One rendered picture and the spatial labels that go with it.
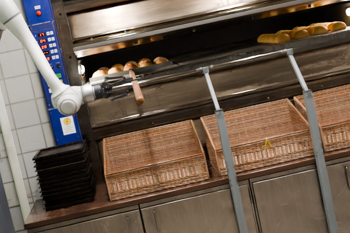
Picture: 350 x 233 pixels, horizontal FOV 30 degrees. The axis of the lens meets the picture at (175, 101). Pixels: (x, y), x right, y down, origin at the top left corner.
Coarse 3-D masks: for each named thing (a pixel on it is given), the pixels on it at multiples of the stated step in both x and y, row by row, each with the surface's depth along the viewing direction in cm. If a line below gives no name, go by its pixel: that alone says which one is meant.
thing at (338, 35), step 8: (336, 32) 402; (344, 32) 401; (304, 40) 400; (312, 40) 400; (320, 40) 401; (328, 40) 401; (264, 48) 398; (272, 48) 398; (280, 48) 399; (224, 56) 399; (232, 56) 397; (240, 56) 397; (248, 56) 398; (192, 64) 395; (200, 64) 396; (208, 64) 396; (152, 72) 394; (160, 72) 394; (168, 72) 394; (112, 80) 397
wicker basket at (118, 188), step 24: (192, 120) 394; (120, 144) 392; (144, 144) 392; (168, 144) 392; (192, 144) 392; (120, 168) 389; (144, 168) 348; (192, 168) 384; (120, 192) 349; (144, 192) 350
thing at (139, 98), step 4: (132, 72) 384; (132, 76) 352; (136, 80) 330; (132, 84) 315; (136, 84) 301; (136, 88) 280; (136, 92) 266; (140, 92) 265; (136, 96) 253; (140, 96) 247; (136, 100) 246; (140, 100) 246; (140, 104) 246
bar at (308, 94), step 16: (288, 48) 362; (224, 64) 359; (144, 80) 356; (160, 80) 357; (208, 80) 355; (304, 96) 344; (224, 128) 340; (224, 144) 340; (320, 144) 345; (224, 160) 345; (320, 160) 346; (320, 176) 347; (240, 208) 345; (240, 224) 346; (336, 224) 350
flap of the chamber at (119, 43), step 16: (304, 0) 383; (320, 0) 385; (336, 0) 396; (224, 16) 380; (240, 16) 380; (256, 16) 390; (160, 32) 377; (176, 32) 384; (192, 32) 395; (80, 48) 374; (96, 48) 379; (112, 48) 390
